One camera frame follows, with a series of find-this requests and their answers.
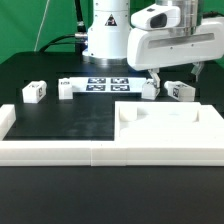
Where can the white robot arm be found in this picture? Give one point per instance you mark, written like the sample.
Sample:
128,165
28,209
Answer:
108,35

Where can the white square tabletop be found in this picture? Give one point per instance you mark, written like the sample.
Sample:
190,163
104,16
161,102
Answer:
166,121

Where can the white U-shaped obstacle fence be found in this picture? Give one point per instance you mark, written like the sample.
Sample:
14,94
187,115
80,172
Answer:
190,152

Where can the green backdrop curtain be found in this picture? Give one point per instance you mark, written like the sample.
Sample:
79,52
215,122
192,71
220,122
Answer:
27,25

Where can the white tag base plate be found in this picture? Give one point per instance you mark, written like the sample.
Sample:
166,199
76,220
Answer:
107,84

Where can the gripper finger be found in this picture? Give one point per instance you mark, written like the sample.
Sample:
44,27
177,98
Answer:
197,68
154,75

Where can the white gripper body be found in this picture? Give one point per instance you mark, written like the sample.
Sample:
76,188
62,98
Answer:
151,44

